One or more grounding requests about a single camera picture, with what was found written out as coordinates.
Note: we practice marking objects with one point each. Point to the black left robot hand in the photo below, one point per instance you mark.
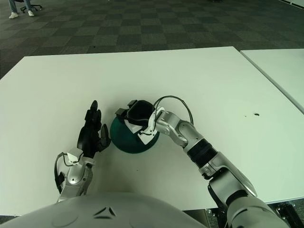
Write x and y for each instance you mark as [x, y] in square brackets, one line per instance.
[88, 140]

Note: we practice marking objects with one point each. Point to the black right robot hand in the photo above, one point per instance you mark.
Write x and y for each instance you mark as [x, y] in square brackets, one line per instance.
[140, 112]

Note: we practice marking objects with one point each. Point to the white charger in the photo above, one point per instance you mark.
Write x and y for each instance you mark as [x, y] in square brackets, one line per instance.
[133, 129]

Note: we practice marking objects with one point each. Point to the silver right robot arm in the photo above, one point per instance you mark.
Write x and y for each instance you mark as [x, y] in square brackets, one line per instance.
[213, 166]

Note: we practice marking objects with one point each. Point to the green round plate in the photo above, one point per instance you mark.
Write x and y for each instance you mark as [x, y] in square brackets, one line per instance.
[123, 140]

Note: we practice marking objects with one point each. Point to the grey robot torso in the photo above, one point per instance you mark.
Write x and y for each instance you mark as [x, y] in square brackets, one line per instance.
[95, 213]

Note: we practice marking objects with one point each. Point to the black office chair base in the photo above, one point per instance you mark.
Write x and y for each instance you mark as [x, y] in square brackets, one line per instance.
[35, 7]

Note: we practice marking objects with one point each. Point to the seated person legs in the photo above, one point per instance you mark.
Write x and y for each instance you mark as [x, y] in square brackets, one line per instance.
[13, 16]

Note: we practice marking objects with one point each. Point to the adjacent white table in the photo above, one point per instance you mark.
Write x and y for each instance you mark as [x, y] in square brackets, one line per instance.
[285, 64]

